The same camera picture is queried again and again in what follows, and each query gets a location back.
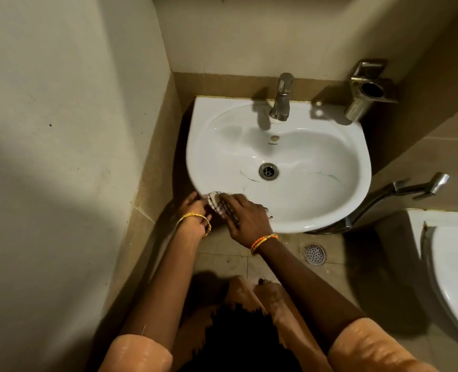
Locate person's left hand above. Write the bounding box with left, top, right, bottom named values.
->
left=176, top=191, right=213, bottom=238

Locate person's right hand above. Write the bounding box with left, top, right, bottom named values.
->
left=217, top=193, right=273, bottom=249

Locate checked cleaning cloth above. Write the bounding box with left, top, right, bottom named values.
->
left=202, top=191, right=272, bottom=226

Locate white ceramic wash basin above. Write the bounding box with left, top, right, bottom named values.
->
left=186, top=96, right=372, bottom=234

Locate person's left forearm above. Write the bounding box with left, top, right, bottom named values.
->
left=119, top=228, right=210, bottom=351

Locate steel basin tap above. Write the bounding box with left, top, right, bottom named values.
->
left=269, top=72, right=295, bottom=122

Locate gold bangle with red stones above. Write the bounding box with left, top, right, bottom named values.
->
left=175, top=212, right=212, bottom=238

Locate round steel floor drain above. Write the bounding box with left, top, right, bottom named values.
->
left=303, top=243, right=327, bottom=266

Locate chrome hand sprayer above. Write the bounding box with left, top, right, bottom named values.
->
left=306, top=172, right=451, bottom=235

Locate white toilet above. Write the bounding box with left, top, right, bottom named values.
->
left=405, top=208, right=458, bottom=350

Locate orange thread bracelet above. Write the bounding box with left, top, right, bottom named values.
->
left=250, top=233, right=280, bottom=256

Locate steel wall tumbler holder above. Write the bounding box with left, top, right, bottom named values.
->
left=344, top=59, right=399, bottom=122

